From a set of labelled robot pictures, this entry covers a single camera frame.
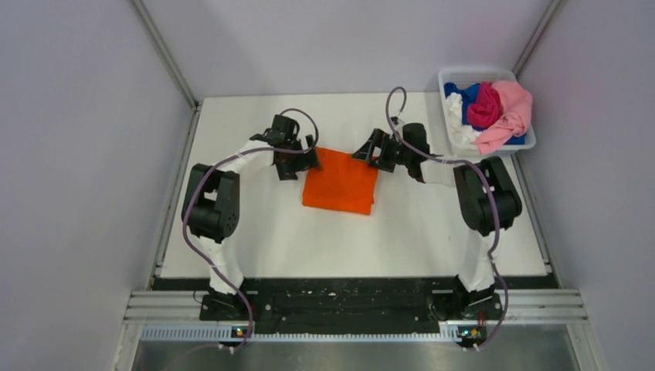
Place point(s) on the aluminium frame rail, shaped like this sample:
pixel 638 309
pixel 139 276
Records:
pixel 174 316

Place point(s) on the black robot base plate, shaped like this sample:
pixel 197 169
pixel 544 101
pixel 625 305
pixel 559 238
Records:
pixel 328 306

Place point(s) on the white t shirt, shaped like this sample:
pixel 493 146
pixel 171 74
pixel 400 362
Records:
pixel 462 134

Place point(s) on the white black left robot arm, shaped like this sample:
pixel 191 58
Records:
pixel 211 206

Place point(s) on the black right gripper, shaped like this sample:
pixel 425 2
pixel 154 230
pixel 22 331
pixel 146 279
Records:
pixel 382 140

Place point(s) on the white plastic laundry basket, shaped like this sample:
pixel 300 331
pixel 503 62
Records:
pixel 464 77

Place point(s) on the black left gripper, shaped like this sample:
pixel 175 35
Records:
pixel 306 161

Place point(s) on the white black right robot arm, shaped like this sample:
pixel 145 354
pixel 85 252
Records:
pixel 488 202

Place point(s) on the pink t shirt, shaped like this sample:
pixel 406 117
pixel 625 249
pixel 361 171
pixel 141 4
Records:
pixel 514 121

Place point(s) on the magenta t shirt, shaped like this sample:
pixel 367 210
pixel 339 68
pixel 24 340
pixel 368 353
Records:
pixel 486 109

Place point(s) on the orange t shirt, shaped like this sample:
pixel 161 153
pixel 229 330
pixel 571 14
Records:
pixel 340 184

